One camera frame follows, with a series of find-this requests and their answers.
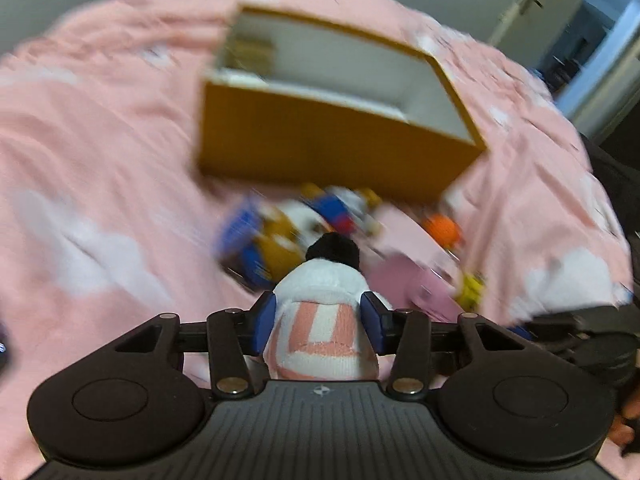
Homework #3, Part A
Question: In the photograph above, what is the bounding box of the brown plush toy blue hat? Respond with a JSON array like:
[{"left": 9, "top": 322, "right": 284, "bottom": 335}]
[{"left": 215, "top": 195, "right": 313, "bottom": 293}]

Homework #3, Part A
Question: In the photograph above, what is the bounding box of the person's right hand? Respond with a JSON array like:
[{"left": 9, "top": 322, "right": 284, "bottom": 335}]
[{"left": 610, "top": 395, "right": 640, "bottom": 457}]

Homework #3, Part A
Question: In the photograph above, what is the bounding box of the white blue red plush toy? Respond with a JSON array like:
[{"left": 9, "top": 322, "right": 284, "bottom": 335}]
[{"left": 300, "top": 185, "right": 383, "bottom": 241}]

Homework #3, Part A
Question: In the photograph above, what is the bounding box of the orange cardboard box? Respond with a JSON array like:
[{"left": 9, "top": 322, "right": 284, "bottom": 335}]
[{"left": 197, "top": 4, "right": 487, "bottom": 206}]

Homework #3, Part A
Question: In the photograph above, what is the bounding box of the white door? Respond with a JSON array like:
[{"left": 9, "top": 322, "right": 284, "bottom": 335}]
[{"left": 487, "top": 0, "right": 603, "bottom": 48}]

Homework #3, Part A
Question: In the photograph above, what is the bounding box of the small beige box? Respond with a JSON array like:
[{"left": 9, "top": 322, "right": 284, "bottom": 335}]
[{"left": 227, "top": 34, "right": 276, "bottom": 73}]

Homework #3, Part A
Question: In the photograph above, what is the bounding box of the orange ball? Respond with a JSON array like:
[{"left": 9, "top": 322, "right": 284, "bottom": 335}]
[{"left": 424, "top": 214, "right": 462, "bottom": 250}]

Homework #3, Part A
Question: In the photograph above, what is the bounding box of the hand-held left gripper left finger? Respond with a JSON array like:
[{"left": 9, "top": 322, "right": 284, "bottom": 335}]
[{"left": 114, "top": 291, "right": 277, "bottom": 395}]

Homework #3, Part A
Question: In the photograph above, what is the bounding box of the dark cabinet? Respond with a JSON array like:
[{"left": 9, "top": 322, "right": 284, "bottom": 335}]
[{"left": 580, "top": 132, "right": 640, "bottom": 266}]

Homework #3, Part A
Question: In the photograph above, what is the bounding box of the pink printed blanket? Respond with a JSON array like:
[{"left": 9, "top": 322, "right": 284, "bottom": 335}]
[{"left": 0, "top": 0, "right": 636, "bottom": 466}]

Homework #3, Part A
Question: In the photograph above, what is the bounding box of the small yellow toy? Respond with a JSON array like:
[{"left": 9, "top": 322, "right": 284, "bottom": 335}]
[{"left": 457, "top": 271, "right": 488, "bottom": 311}]

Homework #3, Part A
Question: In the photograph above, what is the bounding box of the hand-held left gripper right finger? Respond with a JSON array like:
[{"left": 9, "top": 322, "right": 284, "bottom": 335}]
[{"left": 361, "top": 291, "right": 523, "bottom": 395}]

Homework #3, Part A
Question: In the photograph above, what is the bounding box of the white plush dog striped body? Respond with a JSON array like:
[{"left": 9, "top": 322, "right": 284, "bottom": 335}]
[{"left": 262, "top": 232, "right": 393, "bottom": 381}]

